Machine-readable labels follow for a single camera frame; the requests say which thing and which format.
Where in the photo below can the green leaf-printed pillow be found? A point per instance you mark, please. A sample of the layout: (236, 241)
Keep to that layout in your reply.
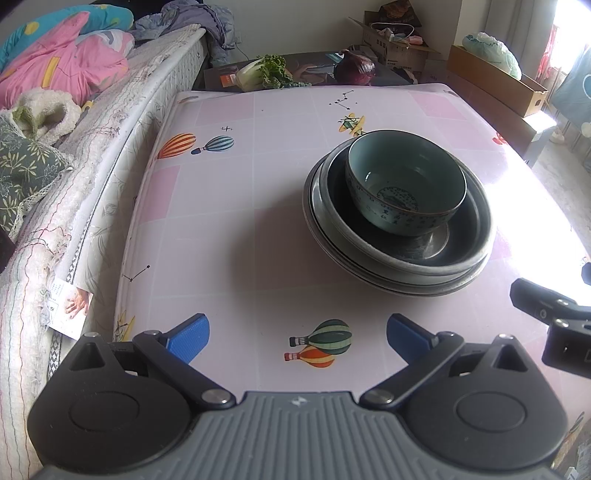
(27, 170)

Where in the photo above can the white fleece blanket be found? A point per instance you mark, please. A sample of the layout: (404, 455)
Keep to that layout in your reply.
(46, 108)

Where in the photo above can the deep stainless steel bowl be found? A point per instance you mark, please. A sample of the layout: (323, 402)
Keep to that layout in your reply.
(431, 247)

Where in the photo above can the blue cloth with circles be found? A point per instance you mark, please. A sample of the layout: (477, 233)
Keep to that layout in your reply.
(577, 92)

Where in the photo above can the long brown cardboard box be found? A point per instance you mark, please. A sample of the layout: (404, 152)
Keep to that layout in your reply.
(489, 78)

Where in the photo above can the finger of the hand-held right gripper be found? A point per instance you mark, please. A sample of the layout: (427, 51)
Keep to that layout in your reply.
(568, 344)
(535, 300)

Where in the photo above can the open cluttered cardboard box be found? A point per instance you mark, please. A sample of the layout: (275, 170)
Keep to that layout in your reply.
(397, 55)

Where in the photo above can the pink and teal quilt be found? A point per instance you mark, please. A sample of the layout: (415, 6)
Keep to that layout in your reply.
(69, 60)

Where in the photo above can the flat dark printed box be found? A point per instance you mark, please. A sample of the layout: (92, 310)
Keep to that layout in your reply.
(314, 67)

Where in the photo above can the medium stainless steel bowl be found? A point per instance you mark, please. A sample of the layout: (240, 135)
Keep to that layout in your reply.
(406, 279)

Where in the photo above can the pink printed tablecloth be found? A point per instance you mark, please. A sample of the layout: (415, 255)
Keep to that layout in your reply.
(240, 240)

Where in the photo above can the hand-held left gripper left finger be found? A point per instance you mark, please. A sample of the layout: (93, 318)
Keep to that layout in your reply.
(191, 337)

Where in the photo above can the green ceramic bowl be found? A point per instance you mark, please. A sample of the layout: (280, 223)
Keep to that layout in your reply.
(397, 221)

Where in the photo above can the red cabbage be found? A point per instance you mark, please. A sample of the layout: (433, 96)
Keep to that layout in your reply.
(355, 68)

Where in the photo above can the pale green plastic bag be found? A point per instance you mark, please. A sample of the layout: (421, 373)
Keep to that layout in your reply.
(491, 53)

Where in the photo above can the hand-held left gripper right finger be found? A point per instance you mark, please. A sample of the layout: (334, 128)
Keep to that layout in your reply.
(406, 337)

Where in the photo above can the grey purple clothing pile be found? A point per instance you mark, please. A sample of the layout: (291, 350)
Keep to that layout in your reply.
(207, 27)

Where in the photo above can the white quilted mattress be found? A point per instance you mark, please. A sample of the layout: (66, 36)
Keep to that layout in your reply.
(115, 120)

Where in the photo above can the large stainless steel bowl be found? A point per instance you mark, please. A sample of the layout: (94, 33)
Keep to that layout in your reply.
(415, 290)

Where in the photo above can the white paper tag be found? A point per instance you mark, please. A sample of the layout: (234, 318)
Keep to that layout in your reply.
(71, 309)

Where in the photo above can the leafy green cabbage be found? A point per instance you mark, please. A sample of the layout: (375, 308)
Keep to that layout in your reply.
(272, 71)

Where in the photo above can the small white cup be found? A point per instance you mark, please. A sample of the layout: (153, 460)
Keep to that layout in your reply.
(558, 135)

